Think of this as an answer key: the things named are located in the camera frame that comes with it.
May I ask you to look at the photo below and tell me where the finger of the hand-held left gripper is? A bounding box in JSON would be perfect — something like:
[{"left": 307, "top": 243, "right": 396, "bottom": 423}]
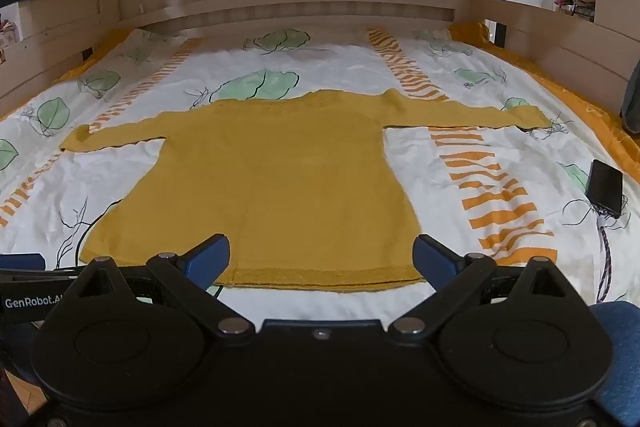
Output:
[{"left": 0, "top": 253, "right": 47, "bottom": 273}]

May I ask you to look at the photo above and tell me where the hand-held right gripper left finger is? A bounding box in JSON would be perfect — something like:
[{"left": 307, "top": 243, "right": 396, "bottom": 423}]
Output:
[{"left": 67, "top": 234, "right": 256, "bottom": 338}]

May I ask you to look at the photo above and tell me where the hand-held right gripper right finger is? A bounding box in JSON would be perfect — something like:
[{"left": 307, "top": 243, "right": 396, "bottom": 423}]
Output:
[{"left": 389, "top": 234, "right": 576, "bottom": 338}]

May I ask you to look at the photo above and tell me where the white leaf-print bedsheet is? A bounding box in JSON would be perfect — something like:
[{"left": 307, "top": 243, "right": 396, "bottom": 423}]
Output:
[{"left": 0, "top": 26, "right": 633, "bottom": 323}]

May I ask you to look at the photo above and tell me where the black smartphone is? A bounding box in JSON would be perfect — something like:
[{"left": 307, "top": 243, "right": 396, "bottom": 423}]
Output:
[{"left": 585, "top": 159, "right": 626, "bottom": 218}]

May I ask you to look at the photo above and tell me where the person's blue jeans leg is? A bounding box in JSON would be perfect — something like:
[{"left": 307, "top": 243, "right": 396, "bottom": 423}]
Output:
[{"left": 585, "top": 300, "right": 640, "bottom": 427}]

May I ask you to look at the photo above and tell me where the yellow under sheet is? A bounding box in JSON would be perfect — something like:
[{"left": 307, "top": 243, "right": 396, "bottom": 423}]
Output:
[{"left": 50, "top": 21, "right": 640, "bottom": 188}]

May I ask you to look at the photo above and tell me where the dark grey cloth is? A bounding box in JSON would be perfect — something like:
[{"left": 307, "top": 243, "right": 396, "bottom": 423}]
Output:
[{"left": 620, "top": 57, "right": 640, "bottom": 135}]

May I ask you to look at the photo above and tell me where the striped charging cable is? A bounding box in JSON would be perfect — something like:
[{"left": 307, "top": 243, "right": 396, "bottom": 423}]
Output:
[{"left": 595, "top": 207, "right": 628, "bottom": 305}]

